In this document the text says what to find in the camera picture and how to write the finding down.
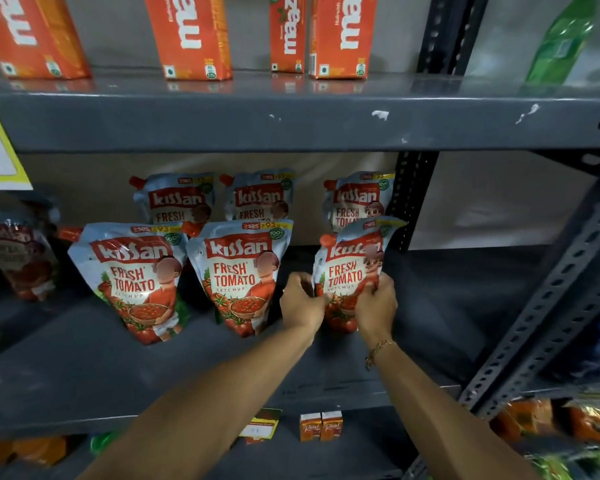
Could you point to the black perforated rack upright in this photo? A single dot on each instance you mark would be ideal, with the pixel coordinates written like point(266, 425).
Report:
point(420, 194)

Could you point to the person's left forearm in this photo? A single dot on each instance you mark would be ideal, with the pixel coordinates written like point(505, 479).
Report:
point(215, 404)

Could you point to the small orange juice carton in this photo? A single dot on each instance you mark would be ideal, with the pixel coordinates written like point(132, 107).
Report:
point(331, 425)
point(310, 427)

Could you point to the grey perforated rack upright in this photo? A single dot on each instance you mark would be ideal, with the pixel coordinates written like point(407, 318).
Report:
point(550, 304)

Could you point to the person's right fingers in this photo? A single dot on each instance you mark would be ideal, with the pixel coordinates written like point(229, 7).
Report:
point(380, 287)

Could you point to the person's left hand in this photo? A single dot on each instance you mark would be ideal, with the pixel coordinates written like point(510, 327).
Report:
point(300, 307)

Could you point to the green packet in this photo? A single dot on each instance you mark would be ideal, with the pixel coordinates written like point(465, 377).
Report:
point(102, 442)

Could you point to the person's left fingers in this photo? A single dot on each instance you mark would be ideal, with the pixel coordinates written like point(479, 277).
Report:
point(307, 283)

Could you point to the grey metal shelf board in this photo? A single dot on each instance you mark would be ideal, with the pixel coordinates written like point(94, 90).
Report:
point(80, 374)
point(230, 119)

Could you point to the tomato ketchup pouch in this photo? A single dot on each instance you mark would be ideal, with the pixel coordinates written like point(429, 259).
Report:
point(355, 197)
point(130, 274)
point(237, 269)
point(350, 259)
point(257, 197)
point(177, 199)

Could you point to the green plastic bottle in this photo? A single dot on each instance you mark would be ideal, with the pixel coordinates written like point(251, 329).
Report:
point(562, 42)

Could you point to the person's right forearm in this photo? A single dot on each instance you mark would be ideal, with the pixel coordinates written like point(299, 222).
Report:
point(440, 419)

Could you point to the dark red sauce pouch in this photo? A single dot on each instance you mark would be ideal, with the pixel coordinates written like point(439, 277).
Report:
point(22, 254)

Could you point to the person's right hand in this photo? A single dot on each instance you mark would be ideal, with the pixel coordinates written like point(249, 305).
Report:
point(377, 314)

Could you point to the orange snack packet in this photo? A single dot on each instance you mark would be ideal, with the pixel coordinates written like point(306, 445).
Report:
point(35, 450)
point(595, 419)
point(527, 417)

